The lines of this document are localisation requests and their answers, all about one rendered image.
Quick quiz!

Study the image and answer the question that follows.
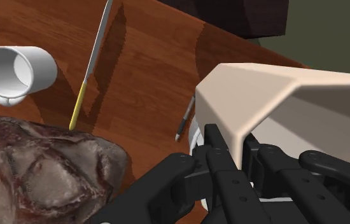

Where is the white mug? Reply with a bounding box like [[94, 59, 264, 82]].
[[0, 45, 59, 108]]

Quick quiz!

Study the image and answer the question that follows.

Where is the grey black pen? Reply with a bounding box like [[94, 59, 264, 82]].
[[174, 95, 196, 143]]

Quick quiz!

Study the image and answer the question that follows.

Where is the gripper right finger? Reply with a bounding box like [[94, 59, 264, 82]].
[[242, 133, 350, 224]]

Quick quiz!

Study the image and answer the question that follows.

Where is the brown wooden table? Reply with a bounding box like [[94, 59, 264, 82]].
[[0, 0, 311, 224]]

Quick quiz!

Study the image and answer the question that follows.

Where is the reddish brown mottled lump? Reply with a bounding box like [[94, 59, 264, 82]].
[[0, 115, 129, 224]]

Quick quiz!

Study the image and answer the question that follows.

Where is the yellow handled knife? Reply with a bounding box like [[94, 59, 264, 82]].
[[69, 0, 115, 131]]

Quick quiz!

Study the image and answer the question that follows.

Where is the beige angular box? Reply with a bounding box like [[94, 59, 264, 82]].
[[195, 62, 350, 174]]

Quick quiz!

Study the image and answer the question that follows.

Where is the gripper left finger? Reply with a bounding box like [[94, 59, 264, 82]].
[[90, 123, 270, 224]]

